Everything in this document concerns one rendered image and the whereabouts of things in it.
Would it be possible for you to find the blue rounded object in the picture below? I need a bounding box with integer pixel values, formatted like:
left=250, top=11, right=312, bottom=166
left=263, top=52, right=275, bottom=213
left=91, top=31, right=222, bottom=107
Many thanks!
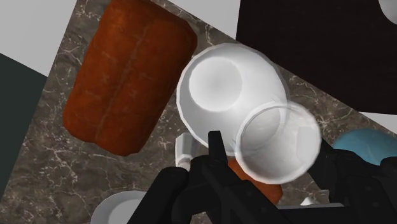
left=331, top=128, right=397, bottom=166

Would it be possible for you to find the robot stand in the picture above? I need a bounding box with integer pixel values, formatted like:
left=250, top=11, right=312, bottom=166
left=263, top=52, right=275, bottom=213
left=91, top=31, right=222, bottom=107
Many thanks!
left=235, top=0, right=397, bottom=116

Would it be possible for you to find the small orange-brown object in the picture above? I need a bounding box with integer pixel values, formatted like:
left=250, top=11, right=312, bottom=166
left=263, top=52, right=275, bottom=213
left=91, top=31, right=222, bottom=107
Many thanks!
left=228, top=158, right=284, bottom=205

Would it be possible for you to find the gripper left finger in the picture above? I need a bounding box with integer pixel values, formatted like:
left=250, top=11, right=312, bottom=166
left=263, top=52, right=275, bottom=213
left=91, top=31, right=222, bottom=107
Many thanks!
left=127, top=130, right=293, bottom=224

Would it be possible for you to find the white cup with handle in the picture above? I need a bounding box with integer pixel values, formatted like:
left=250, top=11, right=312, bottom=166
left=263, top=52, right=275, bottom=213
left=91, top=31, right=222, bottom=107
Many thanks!
left=174, top=42, right=290, bottom=171

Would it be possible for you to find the white plate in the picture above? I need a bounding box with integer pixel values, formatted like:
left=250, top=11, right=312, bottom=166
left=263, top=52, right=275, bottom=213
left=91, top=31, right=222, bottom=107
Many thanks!
left=90, top=190, right=150, bottom=224

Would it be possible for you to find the orange-brown bread loaf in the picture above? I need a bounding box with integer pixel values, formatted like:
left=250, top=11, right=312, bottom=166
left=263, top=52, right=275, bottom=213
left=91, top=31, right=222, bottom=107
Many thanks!
left=62, top=0, right=199, bottom=157

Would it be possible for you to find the clear drinking glass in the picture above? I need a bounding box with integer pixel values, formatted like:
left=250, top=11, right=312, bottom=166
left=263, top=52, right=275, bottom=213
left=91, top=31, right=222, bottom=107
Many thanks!
left=234, top=101, right=323, bottom=185

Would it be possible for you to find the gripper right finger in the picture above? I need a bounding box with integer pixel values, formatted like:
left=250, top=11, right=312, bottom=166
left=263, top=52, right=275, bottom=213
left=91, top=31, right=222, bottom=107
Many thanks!
left=307, top=139, right=397, bottom=224

